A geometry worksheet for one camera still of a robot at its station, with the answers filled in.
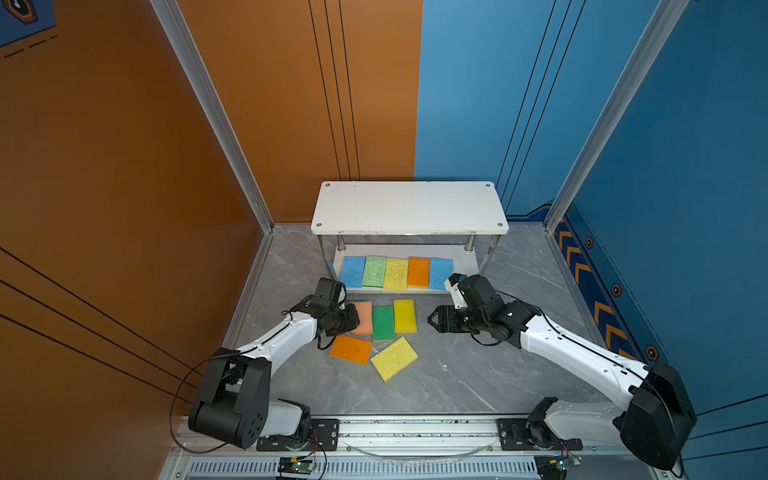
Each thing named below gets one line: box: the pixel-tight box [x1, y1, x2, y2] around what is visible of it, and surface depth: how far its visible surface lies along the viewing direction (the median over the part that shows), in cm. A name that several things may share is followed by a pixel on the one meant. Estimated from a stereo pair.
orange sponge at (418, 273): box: [408, 257, 430, 289], surface depth 99 cm
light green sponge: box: [362, 256, 387, 288], surface depth 98 cm
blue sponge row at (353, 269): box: [340, 256, 366, 288], surface depth 99 cm
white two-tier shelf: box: [310, 181, 509, 290], surface depth 81 cm
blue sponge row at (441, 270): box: [430, 257, 455, 291], surface depth 99 cm
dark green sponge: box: [372, 305, 397, 341], surface depth 93 cm
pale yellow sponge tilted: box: [370, 336, 419, 382], surface depth 86 cm
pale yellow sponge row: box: [384, 258, 408, 291], surface depth 96 cm
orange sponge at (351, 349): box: [329, 334, 373, 366], surface depth 87 cm
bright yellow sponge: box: [394, 299, 417, 333], surface depth 96 cm
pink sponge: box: [351, 301, 373, 335], surface depth 92 cm
